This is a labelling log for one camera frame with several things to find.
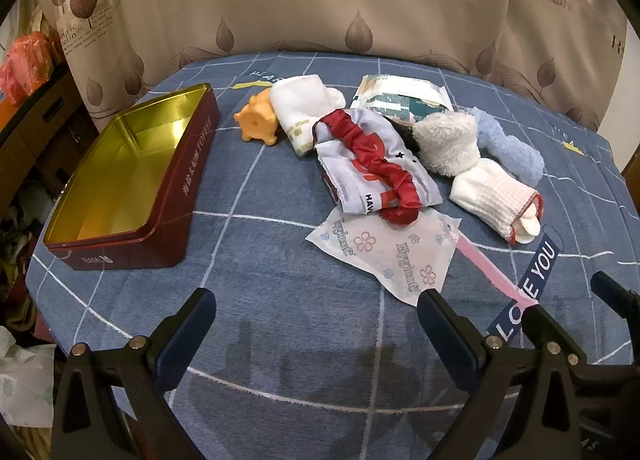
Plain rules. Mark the white waffle sock red trim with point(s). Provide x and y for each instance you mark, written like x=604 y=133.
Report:
x=490 y=200

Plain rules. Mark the green and white packet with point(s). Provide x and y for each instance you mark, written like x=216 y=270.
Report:
x=395 y=94

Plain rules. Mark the red tin box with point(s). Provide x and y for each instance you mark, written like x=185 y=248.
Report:
x=187 y=190

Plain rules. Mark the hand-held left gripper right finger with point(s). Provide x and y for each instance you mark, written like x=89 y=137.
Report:
x=440 y=327

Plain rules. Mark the orange rubber toy pig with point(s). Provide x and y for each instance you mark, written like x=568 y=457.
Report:
x=255 y=122

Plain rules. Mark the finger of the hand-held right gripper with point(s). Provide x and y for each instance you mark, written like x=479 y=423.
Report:
x=612 y=292
x=537 y=325

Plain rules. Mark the white plastic bag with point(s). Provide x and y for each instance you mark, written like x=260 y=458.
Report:
x=22 y=380

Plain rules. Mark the white floral wrapper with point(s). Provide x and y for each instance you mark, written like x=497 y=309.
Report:
x=380 y=250

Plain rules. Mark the light blue fluffy sock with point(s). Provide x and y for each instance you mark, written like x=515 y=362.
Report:
x=510 y=144

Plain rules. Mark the orange-red plastic bag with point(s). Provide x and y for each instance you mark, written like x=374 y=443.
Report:
x=25 y=64

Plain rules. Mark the white fluffy sock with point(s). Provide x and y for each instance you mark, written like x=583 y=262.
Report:
x=447 y=144

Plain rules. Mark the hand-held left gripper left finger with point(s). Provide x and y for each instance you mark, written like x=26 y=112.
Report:
x=197 y=312

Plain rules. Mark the wooden cabinet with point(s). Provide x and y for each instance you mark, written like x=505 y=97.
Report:
x=45 y=129

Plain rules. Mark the white cloth with red trim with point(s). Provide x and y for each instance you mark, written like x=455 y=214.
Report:
x=360 y=164

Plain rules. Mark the blue grid blanket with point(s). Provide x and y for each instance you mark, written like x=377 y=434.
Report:
x=250 y=240

